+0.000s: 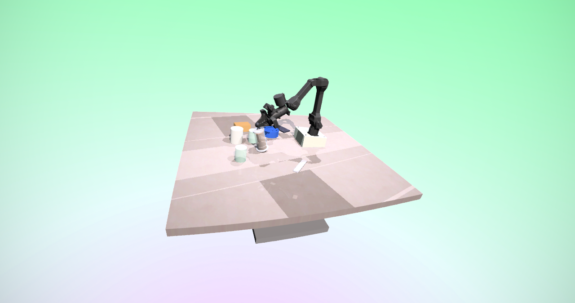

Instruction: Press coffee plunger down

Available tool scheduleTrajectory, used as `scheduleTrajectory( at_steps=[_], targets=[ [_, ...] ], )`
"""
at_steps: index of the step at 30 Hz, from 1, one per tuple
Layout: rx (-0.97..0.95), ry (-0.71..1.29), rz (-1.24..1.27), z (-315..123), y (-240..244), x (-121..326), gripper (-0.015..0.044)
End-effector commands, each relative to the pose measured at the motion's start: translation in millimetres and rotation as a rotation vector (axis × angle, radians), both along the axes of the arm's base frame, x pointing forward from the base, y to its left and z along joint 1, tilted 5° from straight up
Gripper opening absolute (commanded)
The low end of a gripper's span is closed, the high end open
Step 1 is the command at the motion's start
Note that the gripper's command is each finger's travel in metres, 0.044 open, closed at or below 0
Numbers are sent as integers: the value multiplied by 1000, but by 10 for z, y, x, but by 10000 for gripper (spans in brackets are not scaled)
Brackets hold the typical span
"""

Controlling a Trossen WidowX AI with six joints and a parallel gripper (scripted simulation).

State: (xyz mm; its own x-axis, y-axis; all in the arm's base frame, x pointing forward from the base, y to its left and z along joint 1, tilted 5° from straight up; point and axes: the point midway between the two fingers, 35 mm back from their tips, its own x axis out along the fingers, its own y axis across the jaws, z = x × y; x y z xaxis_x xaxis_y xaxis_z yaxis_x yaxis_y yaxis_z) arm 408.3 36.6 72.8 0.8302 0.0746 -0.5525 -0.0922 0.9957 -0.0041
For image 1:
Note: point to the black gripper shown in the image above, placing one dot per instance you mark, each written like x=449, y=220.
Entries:
x=267, y=119

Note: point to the orange box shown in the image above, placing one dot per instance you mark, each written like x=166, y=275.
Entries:
x=245, y=125

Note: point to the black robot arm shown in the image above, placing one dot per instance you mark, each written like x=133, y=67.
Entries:
x=294, y=102

